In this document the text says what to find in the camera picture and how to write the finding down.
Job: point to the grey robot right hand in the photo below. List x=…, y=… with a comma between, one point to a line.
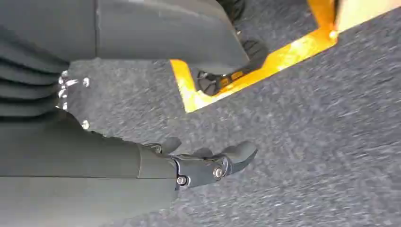
x=78, y=163

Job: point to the ribbed grey right arm sleeve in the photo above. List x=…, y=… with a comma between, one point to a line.
x=25, y=91

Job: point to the yellow floor marking tape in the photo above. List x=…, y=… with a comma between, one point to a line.
x=291, y=51

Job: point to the pale flat panel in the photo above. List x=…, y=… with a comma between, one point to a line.
x=360, y=11

